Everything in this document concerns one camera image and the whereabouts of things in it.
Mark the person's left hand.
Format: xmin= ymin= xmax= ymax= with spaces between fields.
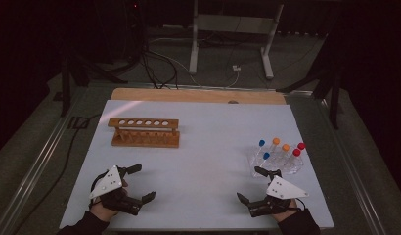
xmin=90 ymin=178 xmax=130 ymax=223

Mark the black tripod stand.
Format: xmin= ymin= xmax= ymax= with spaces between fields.
xmin=59 ymin=48 xmax=129 ymax=118
xmin=276 ymin=19 xmax=345 ymax=130

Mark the orange cap test tube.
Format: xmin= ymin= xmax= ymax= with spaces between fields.
xmin=269 ymin=137 xmax=281 ymax=158
xmin=278 ymin=143 xmax=290 ymax=165

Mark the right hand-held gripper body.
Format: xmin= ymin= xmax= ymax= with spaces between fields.
xmin=247 ymin=169 xmax=310 ymax=218

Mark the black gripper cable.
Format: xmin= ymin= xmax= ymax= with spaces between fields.
xmin=293 ymin=196 xmax=308 ymax=212
xmin=89 ymin=171 xmax=107 ymax=210

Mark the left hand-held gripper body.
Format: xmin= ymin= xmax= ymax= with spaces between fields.
xmin=88 ymin=164 xmax=145 ymax=217

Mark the thin black floor cable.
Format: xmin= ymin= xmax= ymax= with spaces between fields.
xmin=12 ymin=113 xmax=104 ymax=235

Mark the metal floor rail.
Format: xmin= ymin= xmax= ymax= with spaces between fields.
xmin=0 ymin=86 xmax=89 ymax=235
xmin=314 ymin=94 xmax=389 ymax=235
xmin=87 ymin=81 xmax=315 ymax=96

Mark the red cap test tube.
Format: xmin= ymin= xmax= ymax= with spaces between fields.
xmin=286 ymin=148 xmax=301 ymax=169
xmin=292 ymin=142 xmax=306 ymax=161

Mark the white cable with plug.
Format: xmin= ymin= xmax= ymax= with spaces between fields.
xmin=146 ymin=36 xmax=243 ymax=88

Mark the wooden test tube rack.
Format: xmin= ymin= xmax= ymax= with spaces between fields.
xmin=107 ymin=117 xmax=181 ymax=149

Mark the white metal stand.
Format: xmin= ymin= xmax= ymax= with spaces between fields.
xmin=188 ymin=0 xmax=285 ymax=80

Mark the blue cap test tube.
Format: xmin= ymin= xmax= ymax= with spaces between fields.
xmin=257 ymin=152 xmax=271 ymax=172
xmin=254 ymin=139 xmax=266 ymax=163

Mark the black floor cable bundle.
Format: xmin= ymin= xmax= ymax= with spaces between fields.
xmin=140 ymin=42 xmax=180 ymax=90

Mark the person's right hand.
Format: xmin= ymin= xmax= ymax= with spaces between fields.
xmin=270 ymin=199 xmax=302 ymax=224

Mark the white table board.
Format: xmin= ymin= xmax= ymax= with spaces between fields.
xmin=59 ymin=99 xmax=335 ymax=230

